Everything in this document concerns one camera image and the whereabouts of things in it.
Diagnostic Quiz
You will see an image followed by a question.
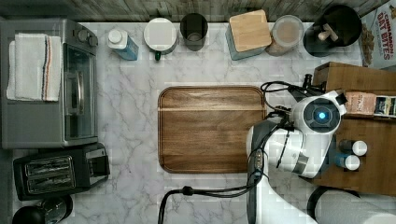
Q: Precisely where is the black toaster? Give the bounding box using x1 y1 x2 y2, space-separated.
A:
13 143 110 201

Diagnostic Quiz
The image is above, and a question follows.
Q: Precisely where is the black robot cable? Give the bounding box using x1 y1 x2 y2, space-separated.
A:
157 80 300 224

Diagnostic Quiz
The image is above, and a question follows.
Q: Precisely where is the dark empty cup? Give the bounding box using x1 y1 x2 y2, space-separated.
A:
180 13 208 51

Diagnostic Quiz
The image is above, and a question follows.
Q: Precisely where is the clear lidded jar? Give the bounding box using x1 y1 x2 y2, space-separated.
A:
265 15 304 56

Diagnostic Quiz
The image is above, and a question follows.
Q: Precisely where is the blue spice bottle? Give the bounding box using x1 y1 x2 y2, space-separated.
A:
334 153 361 171

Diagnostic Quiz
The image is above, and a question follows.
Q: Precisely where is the dark spice bottle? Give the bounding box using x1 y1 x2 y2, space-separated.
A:
339 139 368 157

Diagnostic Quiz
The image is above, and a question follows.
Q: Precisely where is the pink snack packet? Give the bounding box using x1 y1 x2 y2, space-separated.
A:
346 91 376 115

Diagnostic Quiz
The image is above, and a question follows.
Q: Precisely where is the white striped towel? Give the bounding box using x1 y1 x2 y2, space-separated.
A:
7 34 63 102

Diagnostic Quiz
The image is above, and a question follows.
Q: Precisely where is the blue bottle white cap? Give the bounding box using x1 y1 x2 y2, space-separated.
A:
107 29 139 61

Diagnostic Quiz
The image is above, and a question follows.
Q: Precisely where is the black utensil holder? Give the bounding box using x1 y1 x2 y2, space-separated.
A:
303 5 362 57

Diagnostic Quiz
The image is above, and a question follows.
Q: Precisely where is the wooden drawer cabinet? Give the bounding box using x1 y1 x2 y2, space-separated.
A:
311 62 396 196

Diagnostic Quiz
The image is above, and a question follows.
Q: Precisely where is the wooden cutting board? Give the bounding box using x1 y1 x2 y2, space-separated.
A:
158 86 266 174

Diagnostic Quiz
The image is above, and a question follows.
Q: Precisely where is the cinnamon oat bites box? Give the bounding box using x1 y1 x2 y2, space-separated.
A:
360 0 396 70

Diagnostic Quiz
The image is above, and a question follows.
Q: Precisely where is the black round grinder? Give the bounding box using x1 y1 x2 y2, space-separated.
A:
12 195 74 224

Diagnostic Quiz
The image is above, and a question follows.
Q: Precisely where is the white lidded canister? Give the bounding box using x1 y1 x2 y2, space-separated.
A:
144 18 178 61

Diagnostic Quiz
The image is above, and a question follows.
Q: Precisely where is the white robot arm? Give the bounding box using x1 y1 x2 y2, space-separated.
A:
247 91 347 224

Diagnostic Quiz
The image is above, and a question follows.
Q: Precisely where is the blue box wooden lid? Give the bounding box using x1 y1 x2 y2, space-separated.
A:
226 9 272 61

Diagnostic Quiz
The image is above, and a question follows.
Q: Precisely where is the dark labelled packet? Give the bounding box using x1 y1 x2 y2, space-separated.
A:
374 95 396 118

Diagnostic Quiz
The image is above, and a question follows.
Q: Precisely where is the silver toaster oven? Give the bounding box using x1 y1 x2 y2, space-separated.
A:
1 18 98 149

